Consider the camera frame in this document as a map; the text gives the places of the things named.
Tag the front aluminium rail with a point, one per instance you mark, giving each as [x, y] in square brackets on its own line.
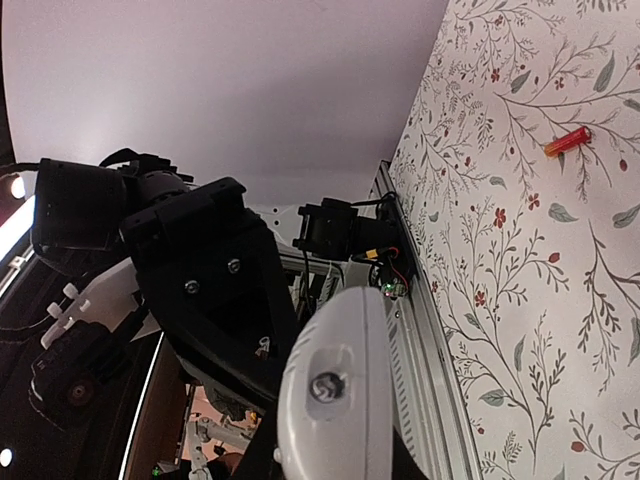
[429, 413]

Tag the floral patterned table mat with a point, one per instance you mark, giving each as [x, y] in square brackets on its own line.
[533, 261]

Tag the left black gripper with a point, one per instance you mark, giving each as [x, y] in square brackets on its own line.
[210, 272]

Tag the white remote control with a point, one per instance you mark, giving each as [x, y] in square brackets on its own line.
[334, 416]

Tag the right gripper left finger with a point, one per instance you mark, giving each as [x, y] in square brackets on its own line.
[258, 461]

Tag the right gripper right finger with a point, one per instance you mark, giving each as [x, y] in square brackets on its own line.
[403, 465]

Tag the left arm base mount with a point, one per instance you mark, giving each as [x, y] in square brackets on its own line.
[368, 232]

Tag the red orange battery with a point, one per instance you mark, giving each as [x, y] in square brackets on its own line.
[571, 140]

